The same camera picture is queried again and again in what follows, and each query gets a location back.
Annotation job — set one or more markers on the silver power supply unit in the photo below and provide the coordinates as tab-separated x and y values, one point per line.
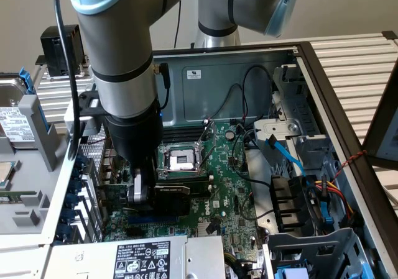
93	257

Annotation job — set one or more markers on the green Dell motherboard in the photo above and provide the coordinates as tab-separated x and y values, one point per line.
224	164

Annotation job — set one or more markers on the short black expansion slot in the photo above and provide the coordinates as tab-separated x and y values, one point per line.
133	232

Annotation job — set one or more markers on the grey metal PC case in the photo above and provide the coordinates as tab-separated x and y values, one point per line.
217	83

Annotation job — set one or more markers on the blue expansion slot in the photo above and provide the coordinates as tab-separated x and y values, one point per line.
152	220

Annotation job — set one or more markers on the silver hard disk white label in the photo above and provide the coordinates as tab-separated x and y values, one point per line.
15	123

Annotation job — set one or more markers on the loose green RAM stick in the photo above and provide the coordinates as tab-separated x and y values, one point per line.
18	194

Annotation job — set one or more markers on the white case label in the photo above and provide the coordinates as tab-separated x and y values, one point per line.
193	74

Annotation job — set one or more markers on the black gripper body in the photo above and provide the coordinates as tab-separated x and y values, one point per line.
136	136

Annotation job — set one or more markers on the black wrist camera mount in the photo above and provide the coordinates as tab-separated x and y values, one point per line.
85	97

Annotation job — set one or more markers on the grey metal optical bay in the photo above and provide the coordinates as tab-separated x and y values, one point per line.
298	111

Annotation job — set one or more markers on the silver metal disk bay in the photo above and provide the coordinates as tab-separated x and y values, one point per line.
311	254

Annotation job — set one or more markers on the metal socket cover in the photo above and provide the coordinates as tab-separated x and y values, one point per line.
209	133

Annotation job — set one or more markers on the black RAM slot bank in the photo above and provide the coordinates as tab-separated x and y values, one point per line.
183	135

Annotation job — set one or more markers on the black plastic fan shroud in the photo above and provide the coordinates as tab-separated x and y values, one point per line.
286	204

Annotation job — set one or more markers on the blue hard disk rail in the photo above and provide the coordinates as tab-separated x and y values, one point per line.
26	80

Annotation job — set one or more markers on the silver chipset heat sink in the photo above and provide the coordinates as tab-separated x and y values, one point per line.
202	229

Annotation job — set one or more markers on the blue disk carrier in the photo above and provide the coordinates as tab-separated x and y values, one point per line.
292	274

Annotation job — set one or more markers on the blue card retainer clip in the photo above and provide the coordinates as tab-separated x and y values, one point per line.
68	216
63	231
75	187
82	162
72	201

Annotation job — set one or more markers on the round coin battery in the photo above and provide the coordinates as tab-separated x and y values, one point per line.
229	135

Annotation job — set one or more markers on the CPU socket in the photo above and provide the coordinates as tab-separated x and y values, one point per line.
182	162

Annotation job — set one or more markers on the silver CPU chip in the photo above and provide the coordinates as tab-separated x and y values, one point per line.
7	175

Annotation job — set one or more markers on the grey plastic parts rack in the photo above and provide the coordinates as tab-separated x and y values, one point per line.
34	173

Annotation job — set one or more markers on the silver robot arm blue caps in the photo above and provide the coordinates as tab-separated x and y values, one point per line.
118	43

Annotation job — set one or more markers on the silver metal drive bracket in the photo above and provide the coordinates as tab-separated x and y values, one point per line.
276	130

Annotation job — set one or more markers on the black graphics card green board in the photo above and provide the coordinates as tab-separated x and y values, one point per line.
174	198

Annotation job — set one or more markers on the black CPU cooler block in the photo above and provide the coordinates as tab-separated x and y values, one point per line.
49	49

